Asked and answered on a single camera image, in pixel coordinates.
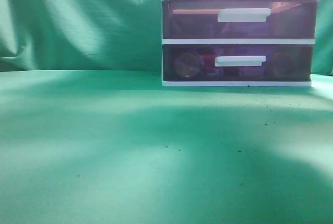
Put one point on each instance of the middle tinted purple drawer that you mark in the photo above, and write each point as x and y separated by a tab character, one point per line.
218	19

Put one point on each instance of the tinted purple drawer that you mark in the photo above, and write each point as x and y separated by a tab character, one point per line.
218	19
237	62

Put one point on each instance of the bottom tinted purple drawer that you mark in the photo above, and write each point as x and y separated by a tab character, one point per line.
237	62

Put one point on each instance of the green cloth backdrop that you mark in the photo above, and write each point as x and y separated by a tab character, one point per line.
120	35

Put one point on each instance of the green cloth table cover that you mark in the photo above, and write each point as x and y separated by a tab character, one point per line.
118	147

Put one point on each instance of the white plastic drawer cabinet frame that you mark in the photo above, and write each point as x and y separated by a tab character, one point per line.
231	41

